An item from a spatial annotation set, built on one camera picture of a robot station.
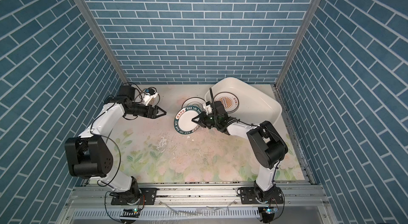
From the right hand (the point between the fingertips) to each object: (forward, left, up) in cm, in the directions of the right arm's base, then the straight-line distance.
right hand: (193, 120), depth 87 cm
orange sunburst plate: (+24, -21, -9) cm, 33 cm away
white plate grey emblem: (+23, +3, -11) cm, 26 cm away
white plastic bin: (+24, -30, -10) cm, 40 cm away
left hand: (+1, +16, +6) cm, 17 cm away
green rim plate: (-3, +5, 0) cm, 6 cm away
